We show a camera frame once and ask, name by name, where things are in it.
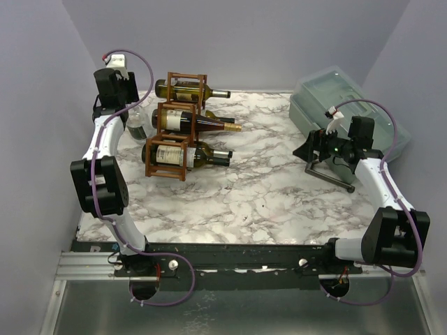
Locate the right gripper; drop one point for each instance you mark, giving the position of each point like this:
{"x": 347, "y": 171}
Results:
{"x": 315, "y": 146}

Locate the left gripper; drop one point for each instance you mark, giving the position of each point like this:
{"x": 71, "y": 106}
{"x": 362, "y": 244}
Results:
{"x": 129, "y": 84}

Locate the clear bottle dark label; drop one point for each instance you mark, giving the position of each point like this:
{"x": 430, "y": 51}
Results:
{"x": 137, "y": 124}

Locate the green bottle white label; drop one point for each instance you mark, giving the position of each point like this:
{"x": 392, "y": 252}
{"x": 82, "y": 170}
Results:
{"x": 195, "y": 157}

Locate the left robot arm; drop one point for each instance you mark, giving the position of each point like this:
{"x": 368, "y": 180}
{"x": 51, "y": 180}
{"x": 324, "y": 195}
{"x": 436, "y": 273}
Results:
{"x": 99, "y": 183}

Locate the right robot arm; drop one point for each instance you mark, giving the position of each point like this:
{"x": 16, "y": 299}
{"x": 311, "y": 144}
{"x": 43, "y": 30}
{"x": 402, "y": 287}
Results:
{"x": 397, "y": 233}

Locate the dark bottle gold foil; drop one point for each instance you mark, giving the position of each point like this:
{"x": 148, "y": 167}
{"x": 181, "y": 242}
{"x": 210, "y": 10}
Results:
{"x": 181, "y": 121}

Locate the green bottle behind rack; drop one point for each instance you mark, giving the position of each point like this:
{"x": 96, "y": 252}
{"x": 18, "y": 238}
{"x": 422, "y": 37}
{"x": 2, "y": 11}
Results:
{"x": 187, "y": 91}

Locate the brown wooden wine rack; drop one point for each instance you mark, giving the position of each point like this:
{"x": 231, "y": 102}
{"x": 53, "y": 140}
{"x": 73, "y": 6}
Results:
{"x": 164, "y": 137}

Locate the dark metal crank tool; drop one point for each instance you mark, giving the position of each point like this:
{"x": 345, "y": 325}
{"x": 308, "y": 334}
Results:
{"x": 309, "y": 169}

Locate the translucent green plastic toolbox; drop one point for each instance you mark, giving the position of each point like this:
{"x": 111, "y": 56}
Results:
{"x": 316, "y": 93}

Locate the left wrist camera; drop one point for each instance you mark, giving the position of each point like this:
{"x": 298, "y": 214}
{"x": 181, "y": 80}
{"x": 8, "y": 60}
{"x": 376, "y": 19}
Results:
{"x": 117, "y": 62}

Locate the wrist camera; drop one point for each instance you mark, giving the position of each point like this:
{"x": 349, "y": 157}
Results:
{"x": 117, "y": 62}
{"x": 335, "y": 117}

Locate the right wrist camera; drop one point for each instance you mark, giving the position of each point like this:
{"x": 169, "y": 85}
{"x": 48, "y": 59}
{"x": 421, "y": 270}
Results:
{"x": 335, "y": 117}

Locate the black front mounting rail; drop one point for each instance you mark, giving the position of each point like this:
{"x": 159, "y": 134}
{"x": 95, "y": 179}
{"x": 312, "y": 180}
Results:
{"x": 178, "y": 267}

